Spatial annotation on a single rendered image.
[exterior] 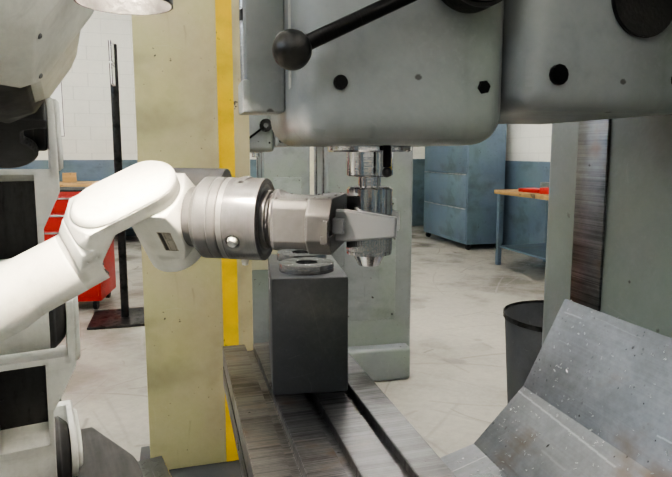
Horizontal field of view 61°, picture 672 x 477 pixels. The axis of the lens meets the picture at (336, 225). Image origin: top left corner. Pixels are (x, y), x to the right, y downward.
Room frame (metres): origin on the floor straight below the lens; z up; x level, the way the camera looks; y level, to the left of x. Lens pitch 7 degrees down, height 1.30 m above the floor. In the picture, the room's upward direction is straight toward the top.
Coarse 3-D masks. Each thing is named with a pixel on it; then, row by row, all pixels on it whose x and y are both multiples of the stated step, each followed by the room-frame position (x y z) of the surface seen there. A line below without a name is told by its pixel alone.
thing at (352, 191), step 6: (348, 186) 0.59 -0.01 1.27; (354, 186) 0.59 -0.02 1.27; (384, 186) 0.59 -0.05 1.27; (390, 186) 0.59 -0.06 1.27; (348, 192) 0.58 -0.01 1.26; (354, 192) 0.57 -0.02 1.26; (360, 192) 0.57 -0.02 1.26; (366, 192) 0.57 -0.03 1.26; (372, 192) 0.57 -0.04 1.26; (378, 192) 0.57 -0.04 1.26; (384, 192) 0.57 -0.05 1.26; (390, 192) 0.58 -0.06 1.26
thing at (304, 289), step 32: (288, 256) 0.98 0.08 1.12; (320, 256) 0.99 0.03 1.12; (288, 288) 0.86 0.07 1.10; (320, 288) 0.87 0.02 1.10; (288, 320) 0.86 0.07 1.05; (320, 320) 0.87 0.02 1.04; (288, 352) 0.86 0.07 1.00; (320, 352) 0.87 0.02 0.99; (288, 384) 0.86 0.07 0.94; (320, 384) 0.87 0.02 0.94
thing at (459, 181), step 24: (480, 144) 7.65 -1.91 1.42; (504, 144) 7.74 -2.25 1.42; (312, 168) 8.91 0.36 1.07; (432, 168) 8.65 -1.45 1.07; (456, 168) 7.91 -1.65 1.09; (480, 168) 7.65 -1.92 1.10; (504, 168) 7.75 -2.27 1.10; (312, 192) 8.91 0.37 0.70; (432, 192) 8.63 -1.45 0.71; (456, 192) 7.89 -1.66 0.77; (480, 192) 7.65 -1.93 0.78; (432, 216) 8.62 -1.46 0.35; (456, 216) 7.87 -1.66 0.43; (480, 216) 7.66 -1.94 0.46; (456, 240) 7.88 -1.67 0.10; (480, 240) 7.66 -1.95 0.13
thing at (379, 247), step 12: (348, 204) 0.58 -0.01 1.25; (360, 204) 0.57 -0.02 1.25; (372, 204) 0.57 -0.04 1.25; (384, 204) 0.57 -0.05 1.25; (372, 240) 0.57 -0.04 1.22; (384, 240) 0.57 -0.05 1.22; (348, 252) 0.58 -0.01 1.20; (360, 252) 0.57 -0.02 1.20; (372, 252) 0.57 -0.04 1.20; (384, 252) 0.57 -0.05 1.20
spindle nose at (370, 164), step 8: (352, 152) 0.57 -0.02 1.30; (360, 152) 0.57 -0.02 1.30; (368, 152) 0.57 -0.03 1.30; (376, 152) 0.57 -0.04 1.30; (392, 152) 0.58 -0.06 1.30; (352, 160) 0.57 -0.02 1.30; (360, 160) 0.57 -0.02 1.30; (368, 160) 0.57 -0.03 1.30; (376, 160) 0.57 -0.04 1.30; (392, 160) 0.58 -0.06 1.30; (352, 168) 0.57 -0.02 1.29; (360, 168) 0.57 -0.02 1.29; (368, 168) 0.57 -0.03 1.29; (376, 168) 0.57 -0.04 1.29; (392, 168) 0.58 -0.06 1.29; (368, 176) 0.57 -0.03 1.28
